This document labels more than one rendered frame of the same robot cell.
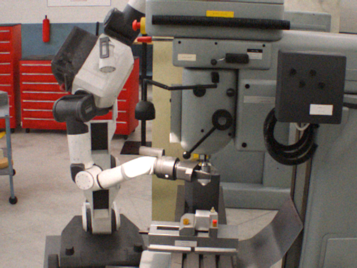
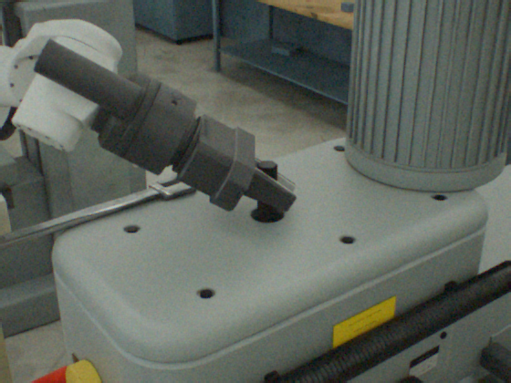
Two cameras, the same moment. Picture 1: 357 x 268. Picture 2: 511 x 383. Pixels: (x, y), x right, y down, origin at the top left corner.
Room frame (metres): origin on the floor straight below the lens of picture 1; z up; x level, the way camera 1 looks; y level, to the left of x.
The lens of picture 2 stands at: (1.29, 0.34, 2.28)
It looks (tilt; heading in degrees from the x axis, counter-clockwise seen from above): 27 degrees down; 322
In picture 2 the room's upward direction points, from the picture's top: straight up
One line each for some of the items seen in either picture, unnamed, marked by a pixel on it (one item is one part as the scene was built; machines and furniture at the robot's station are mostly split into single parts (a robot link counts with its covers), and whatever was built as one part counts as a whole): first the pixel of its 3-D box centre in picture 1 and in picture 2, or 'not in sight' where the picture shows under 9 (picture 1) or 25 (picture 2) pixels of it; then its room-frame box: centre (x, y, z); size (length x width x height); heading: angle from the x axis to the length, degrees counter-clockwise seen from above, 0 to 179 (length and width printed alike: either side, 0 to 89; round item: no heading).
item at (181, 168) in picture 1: (181, 170); not in sight; (1.87, -0.01, 1.22); 0.13 x 0.12 x 0.10; 161
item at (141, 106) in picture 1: (145, 109); not in sight; (1.75, 0.12, 1.48); 0.07 x 0.07 x 0.06
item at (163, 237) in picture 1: (193, 232); not in sight; (1.83, -0.06, 0.97); 0.35 x 0.15 x 0.11; 86
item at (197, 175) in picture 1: (201, 175); not in sight; (1.81, -0.08, 1.22); 0.06 x 0.02 x 0.03; 71
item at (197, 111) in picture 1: (208, 107); not in sight; (1.84, -0.10, 1.47); 0.21 x 0.19 x 0.32; 179
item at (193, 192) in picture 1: (201, 185); not in sight; (2.24, -0.10, 1.02); 0.22 x 0.12 x 0.20; 9
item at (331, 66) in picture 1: (310, 86); not in sight; (1.50, -0.39, 1.62); 0.20 x 0.09 x 0.21; 89
